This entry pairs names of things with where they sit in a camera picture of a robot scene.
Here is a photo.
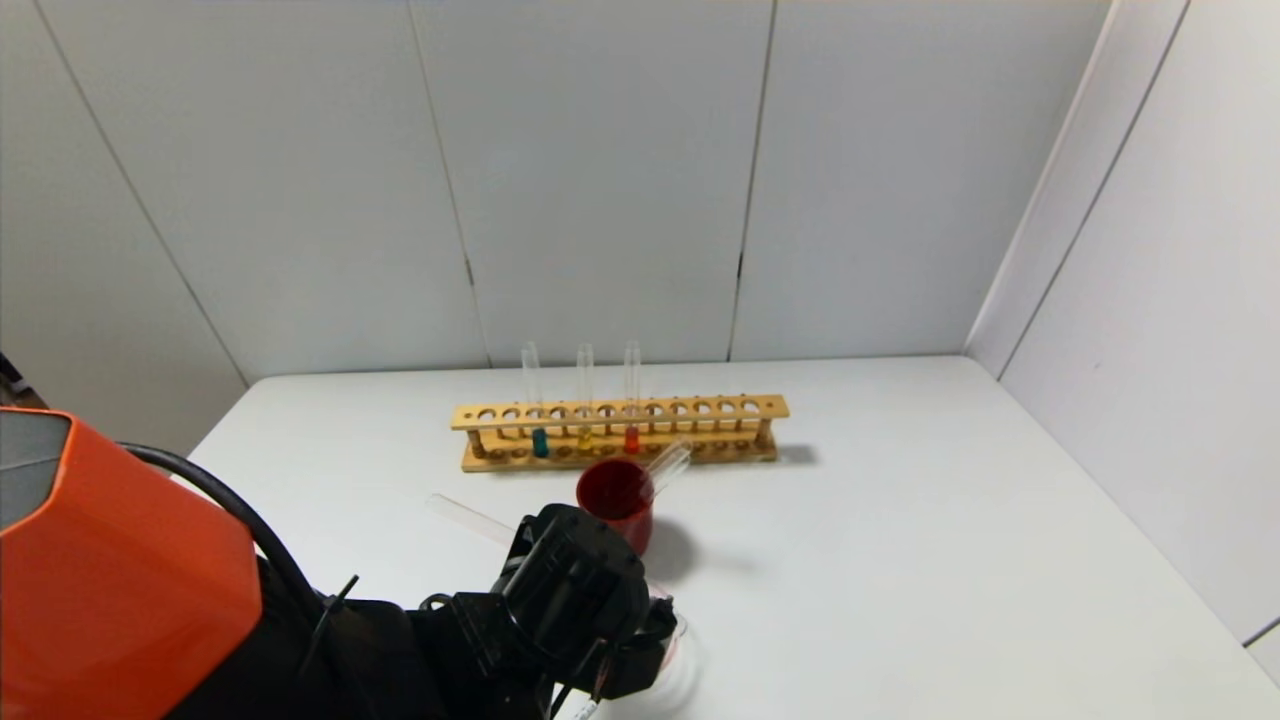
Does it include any wooden test tube rack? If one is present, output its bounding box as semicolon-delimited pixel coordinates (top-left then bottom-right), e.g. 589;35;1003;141
451;395;791;473

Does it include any test tube with blue pigment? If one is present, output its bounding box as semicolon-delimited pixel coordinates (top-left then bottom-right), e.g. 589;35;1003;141
522;343;551;459

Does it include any test tube with red pigment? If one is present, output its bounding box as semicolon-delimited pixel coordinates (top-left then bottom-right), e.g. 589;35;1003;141
624;341;643;455

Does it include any empty clear test tube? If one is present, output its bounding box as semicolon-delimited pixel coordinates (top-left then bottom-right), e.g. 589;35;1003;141
640;440;693;501

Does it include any test tube with orange-red pigment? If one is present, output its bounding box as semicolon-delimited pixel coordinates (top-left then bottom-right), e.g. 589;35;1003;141
427;493;523;548

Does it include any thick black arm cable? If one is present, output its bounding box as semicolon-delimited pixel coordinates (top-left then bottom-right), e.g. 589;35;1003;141
120;443;323;621

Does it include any clear glass beaker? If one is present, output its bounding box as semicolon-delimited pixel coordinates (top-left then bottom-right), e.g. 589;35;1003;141
640;585;703;706

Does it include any test tube with yellow pigment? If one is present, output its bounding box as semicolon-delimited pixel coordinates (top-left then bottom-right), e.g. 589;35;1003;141
576;343;597;456

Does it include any red plastic cup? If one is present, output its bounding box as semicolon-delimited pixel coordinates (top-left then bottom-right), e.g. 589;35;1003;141
576;459;656;557

